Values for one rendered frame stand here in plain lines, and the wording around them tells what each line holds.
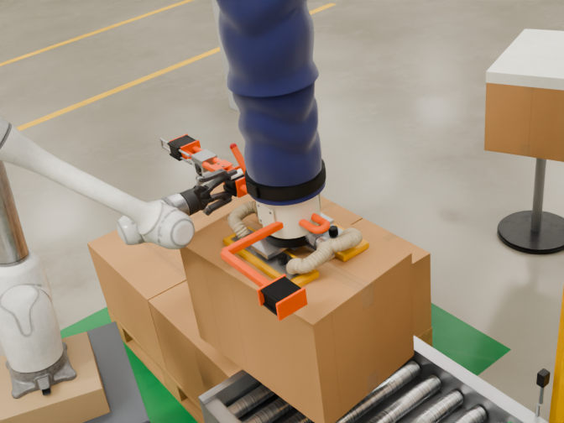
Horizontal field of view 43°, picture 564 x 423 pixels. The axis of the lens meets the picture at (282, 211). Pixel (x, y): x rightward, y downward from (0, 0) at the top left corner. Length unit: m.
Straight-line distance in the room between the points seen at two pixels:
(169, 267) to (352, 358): 1.25
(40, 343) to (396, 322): 1.02
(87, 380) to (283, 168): 0.85
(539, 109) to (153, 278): 1.85
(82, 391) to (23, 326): 0.25
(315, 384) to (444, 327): 1.51
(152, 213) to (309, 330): 0.51
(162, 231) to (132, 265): 1.26
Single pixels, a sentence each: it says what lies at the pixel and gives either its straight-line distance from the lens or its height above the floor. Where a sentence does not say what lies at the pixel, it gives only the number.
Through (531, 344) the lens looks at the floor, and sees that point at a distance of 3.37.
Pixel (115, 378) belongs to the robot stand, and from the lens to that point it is 2.30.
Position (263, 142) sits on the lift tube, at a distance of 1.84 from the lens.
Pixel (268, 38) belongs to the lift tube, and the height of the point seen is 1.74.
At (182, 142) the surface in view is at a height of 1.23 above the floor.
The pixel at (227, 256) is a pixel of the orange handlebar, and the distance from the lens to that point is 1.86.
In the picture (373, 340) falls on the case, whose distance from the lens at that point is 2.08.
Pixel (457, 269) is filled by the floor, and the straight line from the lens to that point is 3.77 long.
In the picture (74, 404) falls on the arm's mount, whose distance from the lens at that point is 2.15.
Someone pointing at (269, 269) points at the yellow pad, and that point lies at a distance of 1.99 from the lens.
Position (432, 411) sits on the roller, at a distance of 2.31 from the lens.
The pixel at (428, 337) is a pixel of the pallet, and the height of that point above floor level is 0.10.
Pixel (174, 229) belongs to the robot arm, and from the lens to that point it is 1.88.
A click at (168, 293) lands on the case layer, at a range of 2.92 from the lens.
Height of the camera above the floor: 2.25
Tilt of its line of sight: 31 degrees down
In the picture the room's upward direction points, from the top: 8 degrees counter-clockwise
